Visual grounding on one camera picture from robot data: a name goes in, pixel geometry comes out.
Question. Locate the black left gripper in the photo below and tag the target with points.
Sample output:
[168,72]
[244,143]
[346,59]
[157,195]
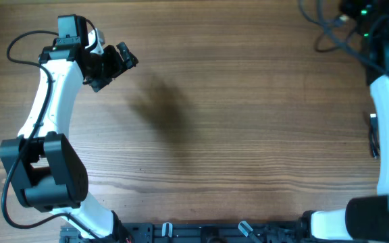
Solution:
[117,66]

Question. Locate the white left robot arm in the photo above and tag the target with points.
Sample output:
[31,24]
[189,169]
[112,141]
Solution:
[42,167]

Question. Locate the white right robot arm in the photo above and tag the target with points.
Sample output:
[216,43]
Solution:
[362,31]

